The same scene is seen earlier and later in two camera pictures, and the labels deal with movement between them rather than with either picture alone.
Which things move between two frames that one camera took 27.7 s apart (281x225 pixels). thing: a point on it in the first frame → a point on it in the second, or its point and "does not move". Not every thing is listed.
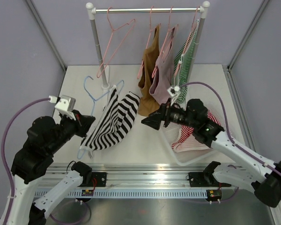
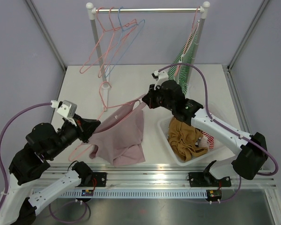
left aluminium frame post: [46, 34] does not move
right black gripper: [154, 120] → [150, 98]
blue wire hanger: [94, 101] → [143, 21]
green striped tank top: [182, 63] does not move
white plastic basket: [170, 133] does not move
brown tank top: [147, 105] → [182, 140]
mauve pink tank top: [161, 79] → [119, 139]
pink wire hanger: [99, 75] → [81, 71]
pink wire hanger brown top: [148, 40] → [134, 21]
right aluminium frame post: [229, 74] does not move
